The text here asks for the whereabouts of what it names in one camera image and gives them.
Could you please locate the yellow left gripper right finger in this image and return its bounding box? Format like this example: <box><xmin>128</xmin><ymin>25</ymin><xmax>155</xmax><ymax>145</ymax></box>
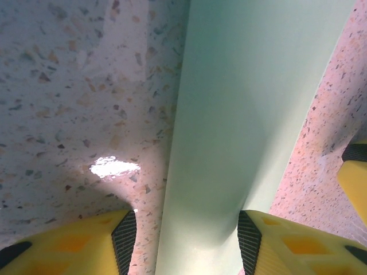
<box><xmin>237</xmin><ymin>209</ymin><xmax>367</xmax><ymax>275</ymax></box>

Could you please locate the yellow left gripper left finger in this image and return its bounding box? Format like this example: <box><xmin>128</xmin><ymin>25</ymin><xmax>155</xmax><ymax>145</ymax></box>
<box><xmin>0</xmin><ymin>209</ymin><xmax>138</xmax><ymax>275</ymax></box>

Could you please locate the light green paper sheet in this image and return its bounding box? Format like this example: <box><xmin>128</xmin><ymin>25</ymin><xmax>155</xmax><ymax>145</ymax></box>
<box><xmin>154</xmin><ymin>0</ymin><xmax>358</xmax><ymax>275</ymax></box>

